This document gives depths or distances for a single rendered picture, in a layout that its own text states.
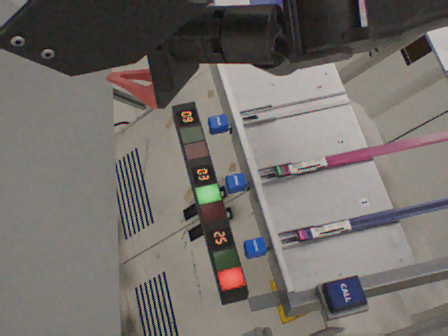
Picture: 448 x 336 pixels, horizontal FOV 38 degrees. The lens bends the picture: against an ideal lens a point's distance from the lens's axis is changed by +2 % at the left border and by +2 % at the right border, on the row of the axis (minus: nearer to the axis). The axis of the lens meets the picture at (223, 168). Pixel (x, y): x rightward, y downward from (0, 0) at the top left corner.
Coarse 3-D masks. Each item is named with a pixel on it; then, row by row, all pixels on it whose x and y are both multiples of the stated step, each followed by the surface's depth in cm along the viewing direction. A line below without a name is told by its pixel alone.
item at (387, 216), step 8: (440, 200) 99; (400, 208) 98; (408, 208) 98; (416, 208) 98; (424, 208) 98; (432, 208) 98; (440, 208) 98; (368, 216) 97; (376, 216) 97; (384, 216) 97; (392, 216) 97; (400, 216) 97; (408, 216) 98; (352, 224) 96; (360, 224) 96; (368, 224) 97; (304, 232) 95; (304, 240) 96
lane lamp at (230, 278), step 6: (228, 270) 95; (234, 270) 95; (240, 270) 95; (222, 276) 94; (228, 276) 94; (234, 276) 94; (240, 276) 94; (222, 282) 94; (228, 282) 94; (234, 282) 94; (240, 282) 94; (222, 288) 93; (228, 288) 93
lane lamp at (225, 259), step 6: (216, 252) 96; (222, 252) 96; (228, 252) 96; (234, 252) 96; (216, 258) 95; (222, 258) 95; (228, 258) 95; (234, 258) 95; (216, 264) 95; (222, 264) 95; (228, 264) 95; (234, 264) 95; (216, 270) 94
